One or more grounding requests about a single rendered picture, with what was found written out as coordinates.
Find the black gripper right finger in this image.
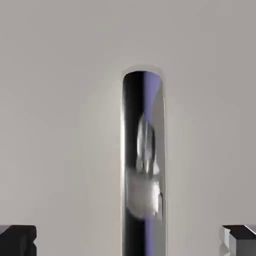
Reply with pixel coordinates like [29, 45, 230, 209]
[219, 224, 256, 256]

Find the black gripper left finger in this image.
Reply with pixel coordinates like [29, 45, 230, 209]
[0, 224, 38, 256]

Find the pale grey drawer front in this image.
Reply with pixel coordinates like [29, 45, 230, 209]
[0, 0, 256, 256]

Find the shiny curved metal handle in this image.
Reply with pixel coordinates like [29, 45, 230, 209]
[120, 69, 167, 256]

